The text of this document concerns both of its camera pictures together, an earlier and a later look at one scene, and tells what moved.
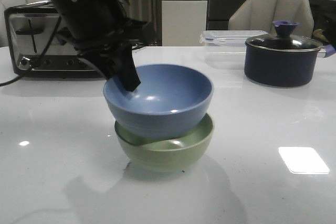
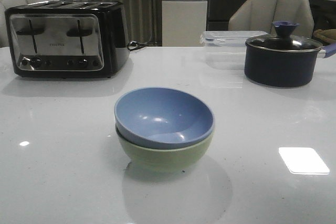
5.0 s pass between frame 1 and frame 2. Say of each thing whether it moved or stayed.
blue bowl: moved
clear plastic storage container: stayed
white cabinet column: stayed
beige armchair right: stayed
